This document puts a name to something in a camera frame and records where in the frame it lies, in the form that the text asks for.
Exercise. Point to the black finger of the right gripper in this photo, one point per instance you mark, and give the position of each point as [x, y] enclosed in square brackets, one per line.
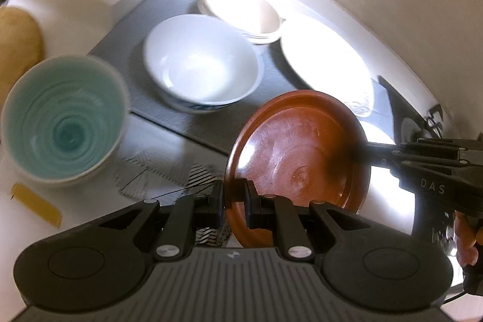
[377, 154]

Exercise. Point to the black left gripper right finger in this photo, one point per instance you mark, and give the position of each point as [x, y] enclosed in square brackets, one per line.
[296, 232]

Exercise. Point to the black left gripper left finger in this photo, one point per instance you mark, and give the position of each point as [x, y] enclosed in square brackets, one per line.
[178, 224]

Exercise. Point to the brown round plate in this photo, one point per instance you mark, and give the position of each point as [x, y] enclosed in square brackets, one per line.
[301, 145]

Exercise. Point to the white floral plate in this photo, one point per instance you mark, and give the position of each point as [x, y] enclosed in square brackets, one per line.
[325, 62]

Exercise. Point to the teal glazed bowl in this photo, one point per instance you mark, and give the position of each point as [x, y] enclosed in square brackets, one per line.
[64, 118]

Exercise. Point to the white bowl blue pattern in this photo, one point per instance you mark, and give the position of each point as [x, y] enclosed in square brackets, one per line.
[200, 64]

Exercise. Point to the beige bowl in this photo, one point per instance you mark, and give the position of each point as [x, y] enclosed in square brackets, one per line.
[255, 20]

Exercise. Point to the person's right hand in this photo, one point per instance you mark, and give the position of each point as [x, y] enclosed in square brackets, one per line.
[466, 238]

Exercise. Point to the black gas stove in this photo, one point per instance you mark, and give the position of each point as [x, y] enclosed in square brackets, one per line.
[409, 124]

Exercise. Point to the patterned trivet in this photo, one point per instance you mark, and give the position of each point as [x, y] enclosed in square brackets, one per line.
[151, 174]

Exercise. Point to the yellow flat scraper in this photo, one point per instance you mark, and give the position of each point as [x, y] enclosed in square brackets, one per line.
[40, 206]

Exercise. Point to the grey counter mat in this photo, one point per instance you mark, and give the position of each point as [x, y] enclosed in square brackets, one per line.
[123, 48]

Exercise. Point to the wooden cutting board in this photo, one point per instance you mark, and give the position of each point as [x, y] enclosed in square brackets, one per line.
[22, 47]

